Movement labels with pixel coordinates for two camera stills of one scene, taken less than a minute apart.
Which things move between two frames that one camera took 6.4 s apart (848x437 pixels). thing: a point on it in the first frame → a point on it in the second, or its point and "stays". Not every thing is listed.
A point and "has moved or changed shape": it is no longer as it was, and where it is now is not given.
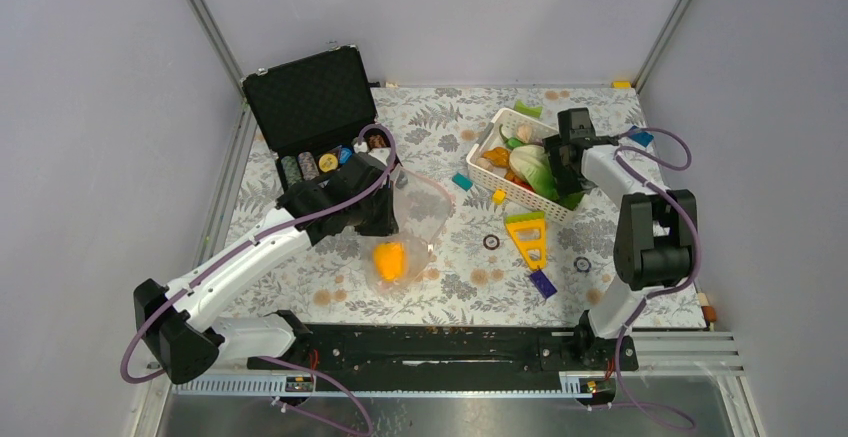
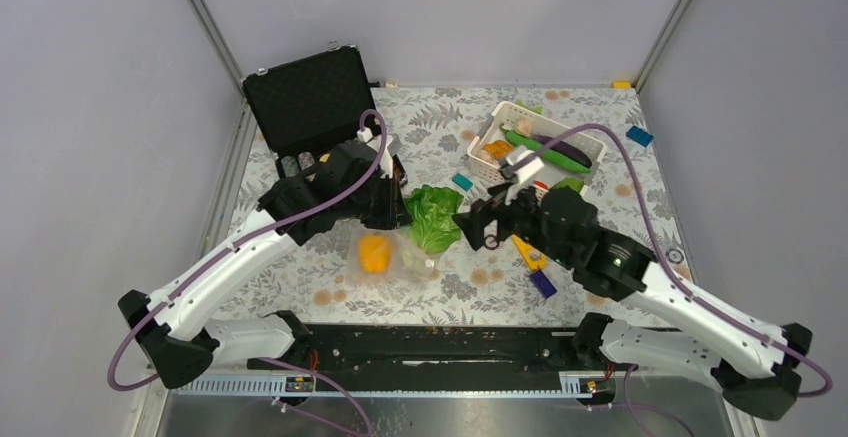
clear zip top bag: [394, 261] has moved or changed shape
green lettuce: [532, 164] → [431, 216]
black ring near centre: [491, 242] stays
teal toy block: [462, 181] stays
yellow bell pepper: [389, 258] → [375, 251]
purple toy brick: [543, 284] stays
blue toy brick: [641, 137] stays
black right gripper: [567, 182] → [484, 211]
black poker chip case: [312, 109] stays
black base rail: [461, 346] stays
